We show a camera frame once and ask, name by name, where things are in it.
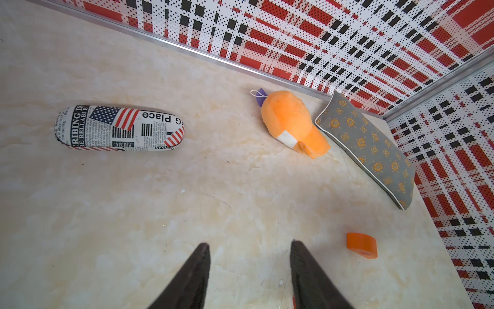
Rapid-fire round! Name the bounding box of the orange plush toy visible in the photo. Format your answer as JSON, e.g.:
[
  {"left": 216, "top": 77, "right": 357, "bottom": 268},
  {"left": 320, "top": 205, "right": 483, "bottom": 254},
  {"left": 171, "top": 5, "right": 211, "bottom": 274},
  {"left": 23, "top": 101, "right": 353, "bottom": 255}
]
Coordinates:
[{"left": 250, "top": 88, "right": 331, "bottom": 158}]

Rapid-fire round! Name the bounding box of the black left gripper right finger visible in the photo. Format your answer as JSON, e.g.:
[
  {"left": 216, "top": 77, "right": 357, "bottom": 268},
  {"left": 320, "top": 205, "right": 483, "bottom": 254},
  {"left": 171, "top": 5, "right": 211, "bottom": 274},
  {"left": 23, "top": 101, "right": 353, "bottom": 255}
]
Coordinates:
[{"left": 290, "top": 240, "right": 353, "bottom": 309}]

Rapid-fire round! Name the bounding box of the orange round lego piece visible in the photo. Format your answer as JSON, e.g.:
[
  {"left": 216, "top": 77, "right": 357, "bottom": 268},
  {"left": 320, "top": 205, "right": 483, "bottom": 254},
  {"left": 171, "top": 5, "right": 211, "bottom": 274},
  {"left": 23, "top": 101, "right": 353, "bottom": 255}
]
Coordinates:
[{"left": 346, "top": 233, "right": 378, "bottom": 260}]

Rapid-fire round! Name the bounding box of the grey patterned cushion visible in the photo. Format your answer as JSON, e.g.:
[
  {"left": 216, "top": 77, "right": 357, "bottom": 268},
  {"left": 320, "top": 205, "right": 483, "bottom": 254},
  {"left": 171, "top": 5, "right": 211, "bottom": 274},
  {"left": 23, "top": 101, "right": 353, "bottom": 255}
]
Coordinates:
[{"left": 315, "top": 91, "right": 416, "bottom": 210}]

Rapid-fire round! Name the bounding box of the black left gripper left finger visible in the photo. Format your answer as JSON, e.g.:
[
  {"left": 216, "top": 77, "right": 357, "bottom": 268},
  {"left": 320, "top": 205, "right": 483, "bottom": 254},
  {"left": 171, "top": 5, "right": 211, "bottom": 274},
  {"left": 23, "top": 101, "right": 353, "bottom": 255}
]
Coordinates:
[{"left": 149, "top": 243, "right": 211, "bottom": 309}]

